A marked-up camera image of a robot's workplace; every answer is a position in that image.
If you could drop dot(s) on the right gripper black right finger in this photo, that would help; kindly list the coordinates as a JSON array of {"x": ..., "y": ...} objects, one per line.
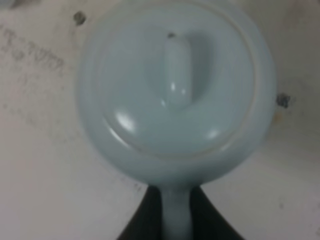
[{"x": 208, "y": 223}]

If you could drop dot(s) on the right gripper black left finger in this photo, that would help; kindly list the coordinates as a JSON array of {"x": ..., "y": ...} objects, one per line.
[{"x": 146, "y": 223}]

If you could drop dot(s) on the light blue porcelain teapot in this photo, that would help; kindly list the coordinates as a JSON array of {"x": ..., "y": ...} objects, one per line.
[{"x": 175, "y": 94}]

